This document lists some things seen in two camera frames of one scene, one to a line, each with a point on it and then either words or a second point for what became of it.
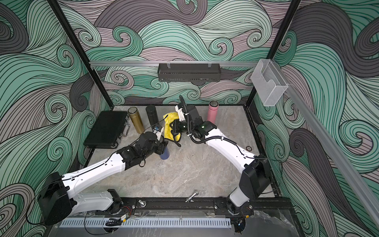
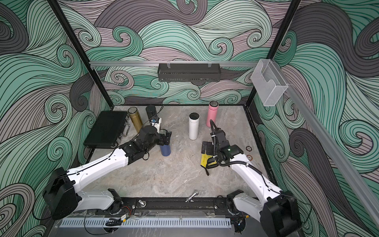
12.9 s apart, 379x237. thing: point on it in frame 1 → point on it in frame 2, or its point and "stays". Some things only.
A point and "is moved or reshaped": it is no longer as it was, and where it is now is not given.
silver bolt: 196,193 stays
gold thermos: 136,120 stays
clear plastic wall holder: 268,82 stays
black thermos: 152,114 stays
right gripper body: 183,127 → 210,149
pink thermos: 212,110 stays
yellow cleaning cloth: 169,118 → 204,158
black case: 107,130 stays
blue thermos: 166,154 is moved or reshaped
